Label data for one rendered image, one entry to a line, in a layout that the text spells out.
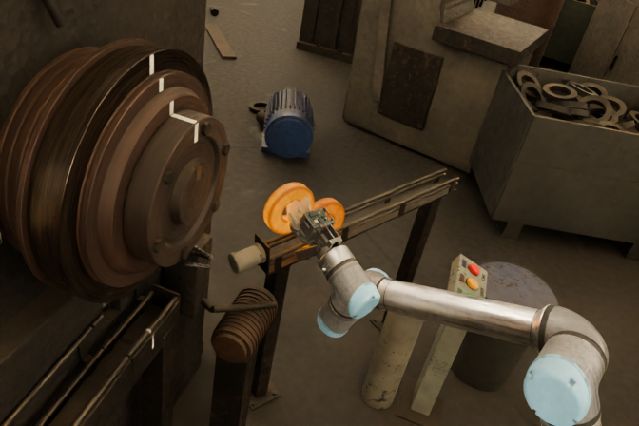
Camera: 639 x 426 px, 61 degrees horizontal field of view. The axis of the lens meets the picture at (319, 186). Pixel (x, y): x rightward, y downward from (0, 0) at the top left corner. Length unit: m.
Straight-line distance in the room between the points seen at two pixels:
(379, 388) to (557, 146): 1.55
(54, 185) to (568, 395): 0.94
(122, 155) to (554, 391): 0.87
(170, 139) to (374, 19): 2.86
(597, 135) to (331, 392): 1.79
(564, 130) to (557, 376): 1.93
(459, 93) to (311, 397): 2.14
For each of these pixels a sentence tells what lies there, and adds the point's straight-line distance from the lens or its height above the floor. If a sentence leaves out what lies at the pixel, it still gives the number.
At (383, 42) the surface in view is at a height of 0.67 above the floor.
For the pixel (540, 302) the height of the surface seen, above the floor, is 0.43.
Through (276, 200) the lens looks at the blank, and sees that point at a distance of 1.46.
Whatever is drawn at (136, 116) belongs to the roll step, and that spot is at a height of 1.27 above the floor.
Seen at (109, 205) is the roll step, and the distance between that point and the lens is 0.88.
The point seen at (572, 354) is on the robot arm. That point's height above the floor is 0.94.
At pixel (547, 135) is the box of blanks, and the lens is 2.91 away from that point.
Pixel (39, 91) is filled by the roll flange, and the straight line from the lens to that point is 0.94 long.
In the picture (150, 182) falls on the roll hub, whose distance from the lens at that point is 0.87.
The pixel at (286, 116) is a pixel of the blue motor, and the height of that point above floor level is 0.32.
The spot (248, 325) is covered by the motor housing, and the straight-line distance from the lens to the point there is 1.56.
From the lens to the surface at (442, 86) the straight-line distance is 3.54.
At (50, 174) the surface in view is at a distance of 0.86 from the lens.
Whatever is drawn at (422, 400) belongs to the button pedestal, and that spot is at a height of 0.08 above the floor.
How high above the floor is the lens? 1.68
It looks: 32 degrees down
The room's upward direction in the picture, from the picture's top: 11 degrees clockwise
